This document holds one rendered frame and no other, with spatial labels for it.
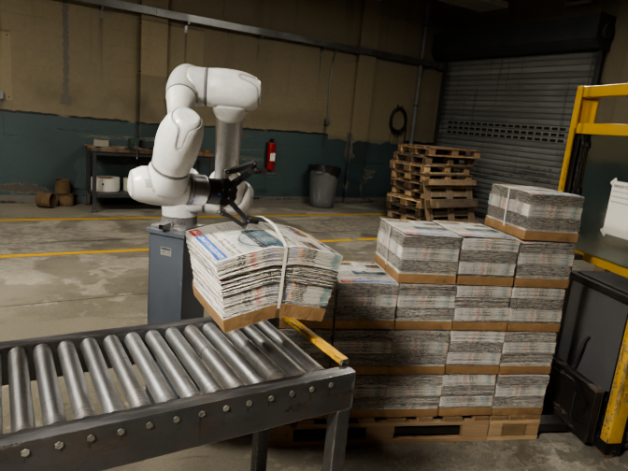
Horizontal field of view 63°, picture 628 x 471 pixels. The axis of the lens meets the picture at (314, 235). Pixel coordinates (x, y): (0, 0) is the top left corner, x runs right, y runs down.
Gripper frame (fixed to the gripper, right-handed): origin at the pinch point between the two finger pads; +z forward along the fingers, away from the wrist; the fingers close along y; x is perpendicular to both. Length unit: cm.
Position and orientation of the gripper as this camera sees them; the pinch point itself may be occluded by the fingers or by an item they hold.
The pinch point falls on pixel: (269, 196)
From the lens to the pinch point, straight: 158.7
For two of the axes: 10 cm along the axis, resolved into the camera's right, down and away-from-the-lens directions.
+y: -1.8, 9.6, 2.0
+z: 8.5, 0.4, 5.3
